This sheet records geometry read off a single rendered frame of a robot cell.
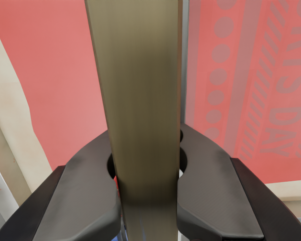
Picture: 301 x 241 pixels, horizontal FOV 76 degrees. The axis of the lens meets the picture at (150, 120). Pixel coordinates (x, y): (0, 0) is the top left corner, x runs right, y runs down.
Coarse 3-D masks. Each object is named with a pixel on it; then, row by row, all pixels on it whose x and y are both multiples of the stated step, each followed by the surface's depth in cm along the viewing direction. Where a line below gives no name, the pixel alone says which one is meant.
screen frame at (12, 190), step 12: (0, 132) 29; (0, 144) 29; (0, 156) 29; (12, 156) 31; (0, 168) 28; (12, 168) 31; (0, 180) 29; (12, 180) 31; (24, 180) 33; (0, 192) 30; (12, 192) 31; (24, 192) 33; (0, 204) 31; (12, 204) 31; (288, 204) 36; (300, 204) 36; (300, 216) 34
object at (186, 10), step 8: (184, 0) 11; (184, 8) 11; (184, 16) 11; (184, 24) 11; (184, 32) 12; (184, 40) 12; (184, 48) 12; (184, 56) 12; (184, 64) 13; (184, 72) 13; (184, 80) 13; (184, 88) 13; (184, 96) 14; (184, 104) 14; (184, 112) 14; (184, 120) 14
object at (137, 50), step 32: (96, 0) 5; (128, 0) 5; (160, 0) 5; (96, 32) 6; (128, 32) 6; (160, 32) 6; (96, 64) 7; (128, 64) 6; (160, 64) 6; (128, 96) 7; (160, 96) 7; (128, 128) 7; (160, 128) 7; (128, 160) 8; (160, 160) 8; (128, 192) 9; (160, 192) 9; (128, 224) 10; (160, 224) 10
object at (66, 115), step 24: (48, 96) 26; (72, 96) 26; (96, 96) 26; (48, 120) 28; (72, 120) 28; (96, 120) 28; (48, 144) 30; (72, 144) 30; (264, 168) 33; (288, 168) 33
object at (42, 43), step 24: (0, 0) 21; (24, 0) 21; (48, 0) 21; (72, 0) 21; (0, 24) 22; (24, 24) 22; (48, 24) 22; (72, 24) 22; (24, 48) 24; (48, 48) 24; (72, 48) 24; (24, 72) 25; (48, 72) 25; (72, 72) 25; (96, 72) 25
